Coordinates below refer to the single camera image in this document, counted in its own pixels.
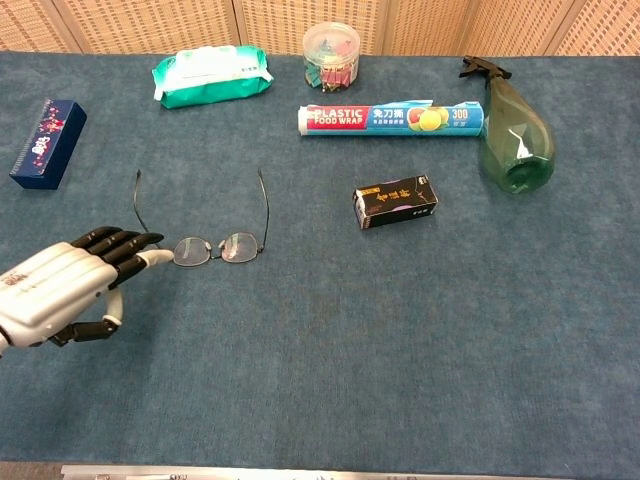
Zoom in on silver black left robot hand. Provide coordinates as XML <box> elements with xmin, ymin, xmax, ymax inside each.
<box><xmin>0</xmin><ymin>226</ymin><xmax>175</xmax><ymax>357</ymax></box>

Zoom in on thin wire-frame eyeglasses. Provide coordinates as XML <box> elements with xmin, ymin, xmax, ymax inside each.
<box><xmin>132</xmin><ymin>168</ymin><xmax>272</xmax><ymax>269</ymax></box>

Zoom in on dark blue rectangular box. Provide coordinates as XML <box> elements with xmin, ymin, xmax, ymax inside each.
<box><xmin>8</xmin><ymin>97</ymin><xmax>88</xmax><ymax>191</ymax></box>

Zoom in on green wet wipes pack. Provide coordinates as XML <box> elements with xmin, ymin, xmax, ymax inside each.
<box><xmin>151</xmin><ymin>44</ymin><xmax>275</xmax><ymax>110</ymax></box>

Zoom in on woven rattan folding screen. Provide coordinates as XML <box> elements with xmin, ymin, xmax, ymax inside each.
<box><xmin>0</xmin><ymin>0</ymin><xmax>640</xmax><ymax>57</ymax></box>

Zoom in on small black gold-print box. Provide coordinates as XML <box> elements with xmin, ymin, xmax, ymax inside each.
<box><xmin>352</xmin><ymin>174</ymin><xmax>440</xmax><ymax>231</ymax></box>

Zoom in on clear jar of colourful clips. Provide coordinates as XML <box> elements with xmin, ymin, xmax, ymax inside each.
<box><xmin>301</xmin><ymin>21</ymin><xmax>362</xmax><ymax>93</ymax></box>

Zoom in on blue plastic food wrap roll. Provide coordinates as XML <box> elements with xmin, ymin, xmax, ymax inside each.
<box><xmin>297</xmin><ymin>99</ymin><xmax>487</xmax><ymax>141</ymax></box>

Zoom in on green spray bottle black nozzle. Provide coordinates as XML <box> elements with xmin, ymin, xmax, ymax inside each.
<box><xmin>458</xmin><ymin>54</ymin><xmax>557</xmax><ymax>195</ymax></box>

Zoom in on aluminium rail bar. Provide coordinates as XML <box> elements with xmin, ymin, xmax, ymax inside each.
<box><xmin>59</xmin><ymin>464</ymin><xmax>576</xmax><ymax>480</ymax></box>

